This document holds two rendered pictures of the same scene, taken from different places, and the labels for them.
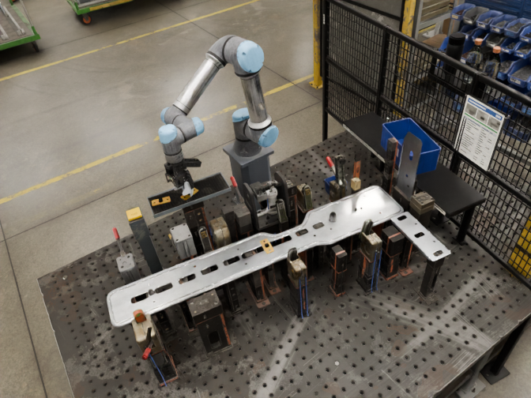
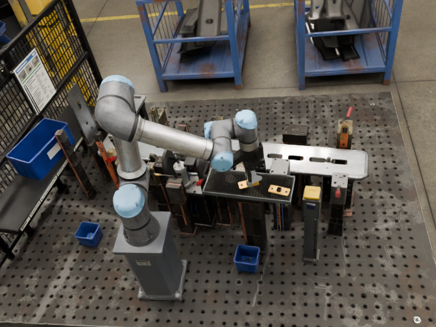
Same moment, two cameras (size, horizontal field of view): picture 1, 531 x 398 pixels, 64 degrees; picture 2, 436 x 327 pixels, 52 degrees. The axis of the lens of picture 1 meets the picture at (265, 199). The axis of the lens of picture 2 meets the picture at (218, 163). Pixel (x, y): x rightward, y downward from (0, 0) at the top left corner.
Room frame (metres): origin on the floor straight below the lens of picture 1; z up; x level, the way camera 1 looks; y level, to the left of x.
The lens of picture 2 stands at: (2.49, 1.11, 2.57)
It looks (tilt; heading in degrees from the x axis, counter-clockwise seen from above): 45 degrees down; 223
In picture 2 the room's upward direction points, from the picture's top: 11 degrees counter-clockwise
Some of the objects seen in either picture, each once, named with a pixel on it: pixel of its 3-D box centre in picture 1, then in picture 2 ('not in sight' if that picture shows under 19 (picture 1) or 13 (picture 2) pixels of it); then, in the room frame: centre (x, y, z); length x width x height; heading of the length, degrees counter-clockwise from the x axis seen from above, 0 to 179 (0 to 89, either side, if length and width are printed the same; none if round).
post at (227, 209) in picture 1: (232, 237); (231, 198); (1.44, 0.18, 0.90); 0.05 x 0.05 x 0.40; 20
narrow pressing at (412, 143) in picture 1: (408, 166); (83, 114); (1.51, -0.67, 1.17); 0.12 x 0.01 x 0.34; 20
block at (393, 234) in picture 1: (389, 253); not in sight; (1.28, -0.55, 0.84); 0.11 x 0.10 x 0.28; 20
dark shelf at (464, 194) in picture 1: (404, 157); (47, 161); (1.77, -0.76, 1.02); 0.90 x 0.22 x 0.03; 20
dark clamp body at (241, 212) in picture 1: (246, 237); (220, 196); (1.45, 0.12, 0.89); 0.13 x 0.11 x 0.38; 20
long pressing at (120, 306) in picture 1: (263, 249); (225, 150); (1.26, 0.03, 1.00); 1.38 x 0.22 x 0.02; 110
